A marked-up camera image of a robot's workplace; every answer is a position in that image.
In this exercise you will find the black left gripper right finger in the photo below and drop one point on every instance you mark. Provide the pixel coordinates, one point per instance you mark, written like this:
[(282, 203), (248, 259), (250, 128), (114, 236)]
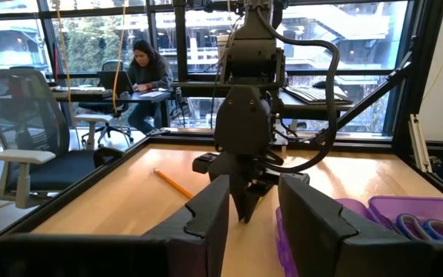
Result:
[(314, 231)]

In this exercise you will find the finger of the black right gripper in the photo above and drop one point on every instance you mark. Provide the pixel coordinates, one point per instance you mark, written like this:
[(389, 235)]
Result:
[(252, 196), (241, 196)]

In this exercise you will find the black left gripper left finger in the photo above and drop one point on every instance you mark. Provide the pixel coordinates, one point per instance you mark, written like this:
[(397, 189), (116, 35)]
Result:
[(202, 231)]

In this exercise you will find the orange wooden pencil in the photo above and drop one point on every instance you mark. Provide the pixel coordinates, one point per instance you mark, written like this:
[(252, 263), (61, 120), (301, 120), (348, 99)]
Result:
[(173, 184)]

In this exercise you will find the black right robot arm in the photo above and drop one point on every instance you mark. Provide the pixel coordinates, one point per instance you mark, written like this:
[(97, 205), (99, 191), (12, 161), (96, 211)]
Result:
[(252, 46)]

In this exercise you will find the purple plastic supply box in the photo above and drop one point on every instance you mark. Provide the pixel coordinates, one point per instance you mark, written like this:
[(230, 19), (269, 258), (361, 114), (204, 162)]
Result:
[(417, 205)]

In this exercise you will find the dark grey desk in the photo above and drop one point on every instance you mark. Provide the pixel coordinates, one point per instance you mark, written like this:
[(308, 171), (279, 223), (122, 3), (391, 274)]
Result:
[(302, 111)]

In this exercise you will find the black laptop keyboard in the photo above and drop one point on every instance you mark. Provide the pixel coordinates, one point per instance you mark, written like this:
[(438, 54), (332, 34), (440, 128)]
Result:
[(314, 94)]

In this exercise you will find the black office desk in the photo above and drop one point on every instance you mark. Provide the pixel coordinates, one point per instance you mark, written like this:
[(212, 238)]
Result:
[(144, 95)]

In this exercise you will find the person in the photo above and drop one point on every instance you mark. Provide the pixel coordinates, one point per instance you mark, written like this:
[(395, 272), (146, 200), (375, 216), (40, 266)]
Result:
[(148, 73)]

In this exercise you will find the black laptop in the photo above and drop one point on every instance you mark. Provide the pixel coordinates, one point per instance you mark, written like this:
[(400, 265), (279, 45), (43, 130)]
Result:
[(114, 81)]

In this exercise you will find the office chair with white armrests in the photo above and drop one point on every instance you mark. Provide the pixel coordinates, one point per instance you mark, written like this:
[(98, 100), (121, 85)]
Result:
[(52, 169)]

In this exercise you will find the black office chair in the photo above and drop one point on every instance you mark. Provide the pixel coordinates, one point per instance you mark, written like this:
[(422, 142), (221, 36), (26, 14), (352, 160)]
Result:
[(110, 65)]

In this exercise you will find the black aluminium table frame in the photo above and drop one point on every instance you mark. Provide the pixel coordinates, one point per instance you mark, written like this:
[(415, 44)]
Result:
[(367, 146)]

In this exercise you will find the silver aluminium bracket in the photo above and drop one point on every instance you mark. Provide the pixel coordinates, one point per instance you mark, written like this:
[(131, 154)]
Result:
[(419, 142)]

